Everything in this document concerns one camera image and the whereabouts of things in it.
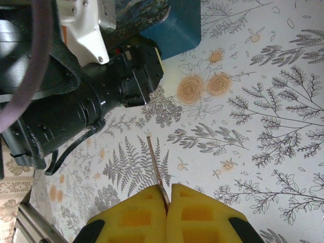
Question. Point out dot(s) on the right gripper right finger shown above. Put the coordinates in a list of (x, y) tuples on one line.
[(202, 222)]

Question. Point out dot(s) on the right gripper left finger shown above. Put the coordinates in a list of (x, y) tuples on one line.
[(136, 222)]

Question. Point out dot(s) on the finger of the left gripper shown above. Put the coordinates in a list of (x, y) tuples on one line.
[(148, 68)]

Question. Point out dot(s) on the starry night tin box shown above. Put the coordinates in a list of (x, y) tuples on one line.
[(177, 33)]

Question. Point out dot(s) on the thin brown stick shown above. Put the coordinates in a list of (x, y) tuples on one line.
[(155, 164)]

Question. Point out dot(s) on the floral tablecloth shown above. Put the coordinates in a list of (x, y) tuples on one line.
[(253, 152)]

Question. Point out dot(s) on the aluminium side rail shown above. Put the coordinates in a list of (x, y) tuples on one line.
[(30, 222)]

